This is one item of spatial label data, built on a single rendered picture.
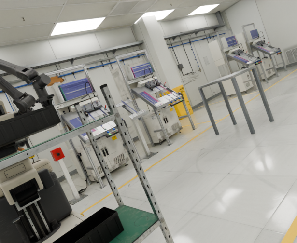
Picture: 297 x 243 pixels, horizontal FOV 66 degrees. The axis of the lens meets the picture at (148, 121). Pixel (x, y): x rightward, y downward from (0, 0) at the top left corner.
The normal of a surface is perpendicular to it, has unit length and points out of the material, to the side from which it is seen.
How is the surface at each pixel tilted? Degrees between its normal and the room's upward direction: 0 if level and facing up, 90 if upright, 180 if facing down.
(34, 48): 90
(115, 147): 90
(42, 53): 90
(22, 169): 98
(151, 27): 90
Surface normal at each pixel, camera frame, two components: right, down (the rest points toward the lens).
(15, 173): 0.62, -0.01
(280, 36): -0.73, 0.36
